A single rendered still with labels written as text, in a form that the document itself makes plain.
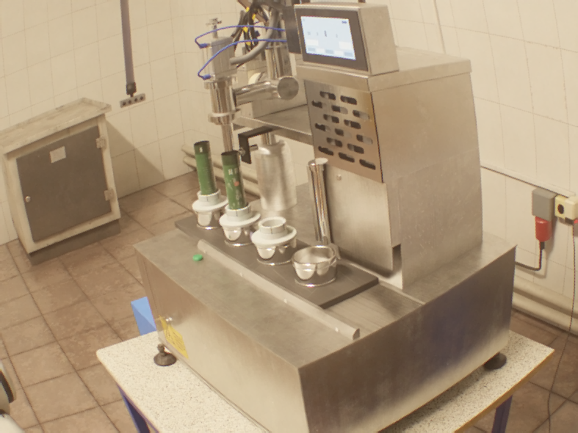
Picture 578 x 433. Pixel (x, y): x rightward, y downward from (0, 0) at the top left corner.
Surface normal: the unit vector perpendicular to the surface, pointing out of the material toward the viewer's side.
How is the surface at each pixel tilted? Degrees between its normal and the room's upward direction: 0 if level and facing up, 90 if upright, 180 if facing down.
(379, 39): 90
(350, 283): 0
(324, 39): 90
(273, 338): 0
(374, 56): 90
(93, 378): 0
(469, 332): 90
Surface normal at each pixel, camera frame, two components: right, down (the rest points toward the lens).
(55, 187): 0.55, 0.25
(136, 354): -0.13, -0.92
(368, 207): -0.83, 0.30
